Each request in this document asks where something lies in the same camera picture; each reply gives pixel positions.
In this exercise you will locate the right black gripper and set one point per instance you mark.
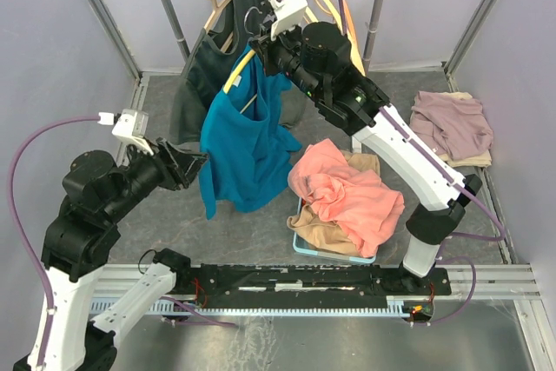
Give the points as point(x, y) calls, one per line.
point(268, 48)

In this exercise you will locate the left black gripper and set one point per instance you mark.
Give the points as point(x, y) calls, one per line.
point(180, 168)

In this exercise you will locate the yellow plastic hanger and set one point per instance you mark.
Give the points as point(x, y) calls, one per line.
point(244, 61)

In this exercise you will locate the teal blue t shirt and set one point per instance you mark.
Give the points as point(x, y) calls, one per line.
point(248, 150)

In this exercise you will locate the orange plastic hanger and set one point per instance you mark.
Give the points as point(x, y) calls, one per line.
point(355, 54)

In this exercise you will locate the beige t shirt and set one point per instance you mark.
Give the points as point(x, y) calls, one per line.
point(328, 236)

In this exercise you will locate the pink t shirt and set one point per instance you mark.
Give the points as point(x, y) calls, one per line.
point(357, 201)

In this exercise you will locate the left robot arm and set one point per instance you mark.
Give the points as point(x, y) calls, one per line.
point(76, 247)

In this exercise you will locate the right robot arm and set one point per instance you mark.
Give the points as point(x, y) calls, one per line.
point(317, 59)

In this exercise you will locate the dark grey t shirt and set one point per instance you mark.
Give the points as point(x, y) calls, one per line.
point(208, 67)

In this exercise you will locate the lilac t shirt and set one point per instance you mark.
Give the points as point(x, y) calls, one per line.
point(452, 125)

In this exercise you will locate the cream folded t shirt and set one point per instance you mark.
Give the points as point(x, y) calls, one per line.
point(482, 161)

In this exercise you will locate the light blue plastic basket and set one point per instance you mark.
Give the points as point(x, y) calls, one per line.
point(302, 247)

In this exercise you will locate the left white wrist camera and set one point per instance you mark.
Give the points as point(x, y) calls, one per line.
point(129, 127)

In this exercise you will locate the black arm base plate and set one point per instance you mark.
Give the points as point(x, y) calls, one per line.
point(243, 288)

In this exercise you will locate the aluminium frame rail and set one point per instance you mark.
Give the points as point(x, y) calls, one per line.
point(493, 282)

